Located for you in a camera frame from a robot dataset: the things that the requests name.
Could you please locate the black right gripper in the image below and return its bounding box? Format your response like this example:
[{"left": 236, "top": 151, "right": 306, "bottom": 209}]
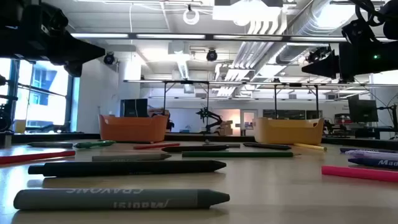
[{"left": 301, "top": 19, "right": 373, "bottom": 83}]

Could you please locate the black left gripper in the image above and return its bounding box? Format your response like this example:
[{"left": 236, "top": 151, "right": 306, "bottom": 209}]
[{"left": 18, "top": 0, "right": 106, "bottom": 78}]

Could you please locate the yellow pencil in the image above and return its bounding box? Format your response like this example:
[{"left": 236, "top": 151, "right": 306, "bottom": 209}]
[{"left": 292, "top": 142, "right": 328, "bottom": 152}]

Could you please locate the green pen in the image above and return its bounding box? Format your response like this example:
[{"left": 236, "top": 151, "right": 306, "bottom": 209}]
[{"left": 73, "top": 140, "right": 116, "bottom": 149}]

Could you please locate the black pen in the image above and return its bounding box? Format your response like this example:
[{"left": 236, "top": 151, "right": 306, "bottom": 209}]
[
  {"left": 243, "top": 142, "right": 293, "bottom": 151},
  {"left": 27, "top": 159, "right": 228, "bottom": 179},
  {"left": 160, "top": 144, "right": 231, "bottom": 153}
]

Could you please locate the lavender pen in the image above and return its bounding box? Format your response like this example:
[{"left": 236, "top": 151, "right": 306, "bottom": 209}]
[{"left": 345, "top": 149, "right": 398, "bottom": 162}]

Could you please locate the blue crayon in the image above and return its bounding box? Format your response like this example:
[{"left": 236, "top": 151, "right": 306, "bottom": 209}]
[{"left": 347, "top": 157, "right": 398, "bottom": 170}]

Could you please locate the pink pencil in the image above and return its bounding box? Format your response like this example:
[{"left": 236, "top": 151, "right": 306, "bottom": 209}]
[{"left": 321, "top": 165, "right": 398, "bottom": 184}]

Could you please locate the red pencil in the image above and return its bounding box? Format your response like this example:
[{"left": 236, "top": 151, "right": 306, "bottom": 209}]
[
  {"left": 132, "top": 142, "right": 181, "bottom": 151},
  {"left": 0, "top": 150, "right": 76, "bottom": 166}
]

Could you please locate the green pencil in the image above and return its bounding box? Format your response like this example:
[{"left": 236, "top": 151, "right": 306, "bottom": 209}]
[{"left": 181, "top": 151, "right": 301, "bottom": 158}]

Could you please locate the black computer monitor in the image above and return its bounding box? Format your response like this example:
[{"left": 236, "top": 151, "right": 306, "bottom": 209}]
[{"left": 347, "top": 95, "right": 379, "bottom": 123}]

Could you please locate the large window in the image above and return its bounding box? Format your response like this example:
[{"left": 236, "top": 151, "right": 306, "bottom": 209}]
[{"left": 0, "top": 58, "right": 74, "bottom": 133}]

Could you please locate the yellow plastic bin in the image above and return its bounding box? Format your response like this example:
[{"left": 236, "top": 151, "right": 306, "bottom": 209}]
[{"left": 252, "top": 116, "right": 325, "bottom": 146}]

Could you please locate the long ceiling light bar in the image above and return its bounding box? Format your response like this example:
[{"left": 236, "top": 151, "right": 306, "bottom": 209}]
[{"left": 70, "top": 32, "right": 398, "bottom": 44}]

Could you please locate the orange plastic bin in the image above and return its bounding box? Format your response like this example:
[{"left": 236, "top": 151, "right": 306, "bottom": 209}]
[{"left": 98, "top": 114, "right": 169, "bottom": 143}]

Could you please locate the yellow container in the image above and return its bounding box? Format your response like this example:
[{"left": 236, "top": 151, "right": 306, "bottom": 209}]
[{"left": 14, "top": 119, "right": 27, "bottom": 134}]

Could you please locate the dark machine silhouette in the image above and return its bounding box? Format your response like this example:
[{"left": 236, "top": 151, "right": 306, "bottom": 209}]
[{"left": 0, "top": 74, "right": 19, "bottom": 133}]

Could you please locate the black ceiling camera cluster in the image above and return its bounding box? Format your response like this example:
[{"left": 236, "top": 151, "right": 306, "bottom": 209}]
[{"left": 306, "top": 45, "right": 332, "bottom": 63}]

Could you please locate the silver ventilation duct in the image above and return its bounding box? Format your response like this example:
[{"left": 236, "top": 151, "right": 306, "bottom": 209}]
[{"left": 273, "top": 0, "right": 355, "bottom": 66}]

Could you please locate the white cable coil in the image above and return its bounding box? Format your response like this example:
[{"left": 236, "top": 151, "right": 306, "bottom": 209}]
[{"left": 182, "top": 3, "right": 201, "bottom": 26}]

